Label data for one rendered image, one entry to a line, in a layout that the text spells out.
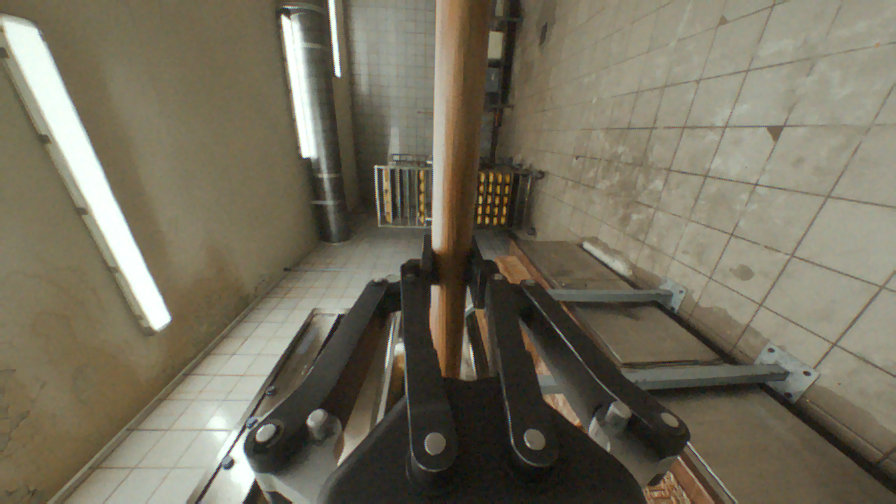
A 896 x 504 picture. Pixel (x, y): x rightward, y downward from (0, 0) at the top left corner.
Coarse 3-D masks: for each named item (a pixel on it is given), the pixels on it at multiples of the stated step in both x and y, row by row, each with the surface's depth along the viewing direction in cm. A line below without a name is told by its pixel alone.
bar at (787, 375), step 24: (672, 288) 126; (768, 360) 87; (792, 360) 81; (552, 384) 75; (648, 384) 78; (672, 384) 79; (696, 384) 80; (720, 384) 81; (768, 384) 87; (792, 384) 80
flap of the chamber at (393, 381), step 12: (396, 324) 164; (396, 336) 154; (396, 348) 148; (396, 360) 144; (396, 372) 140; (384, 384) 124; (396, 384) 136; (384, 396) 118; (396, 396) 132; (384, 408) 113
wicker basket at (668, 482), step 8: (664, 480) 62; (672, 480) 62; (648, 488) 61; (656, 488) 67; (664, 488) 61; (672, 488) 61; (680, 488) 60; (648, 496) 59; (656, 496) 66; (664, 496) 59; (672, 496) 59; (680, 496) 59; (688, 496) 59
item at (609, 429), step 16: (608, 416) 8; (624, 416) 8; (592, 432) 9; (608, 432) 8; (624, 432) 8; (608, 448) 8; (624, 448) 8; (640, 448) 8; (624, 464) 7; (640, 464) 7; (656, 464) 7; (672, 464) 8; (640, 480) 7
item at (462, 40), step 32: (448, 0) 13; (480, 0) 13; (448, 32) 13; (480, 32) 13; (448, 64) 14; (480, 64) 14; (448, 96) 14; (480, 96) 15; (448, 128) 15; (480, 128) 16; (448, 160) 16; (448, 192) 16; (448, 224) 17; (448, 256) 18; (448, 288) 19; (448, 320) 20; (448, 352) 22
